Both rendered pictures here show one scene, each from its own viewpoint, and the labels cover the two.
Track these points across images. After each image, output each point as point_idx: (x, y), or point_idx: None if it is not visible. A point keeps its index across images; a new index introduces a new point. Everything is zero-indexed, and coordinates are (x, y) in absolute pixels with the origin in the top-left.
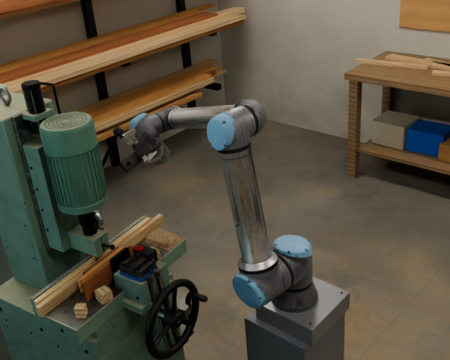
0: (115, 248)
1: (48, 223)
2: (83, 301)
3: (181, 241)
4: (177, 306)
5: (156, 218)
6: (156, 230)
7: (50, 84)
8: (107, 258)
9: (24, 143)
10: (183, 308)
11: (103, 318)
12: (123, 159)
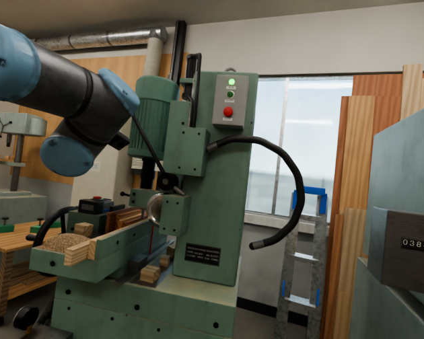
0: (128, 221)
1: None
2: None
3: (39, 245)
4: (50, 328)
5: (78, 244)
6: (79, 239)
7: (196, 54)
8: (131, 216)
9: None
10: (40, 327)
11: None
12: (124, 134)
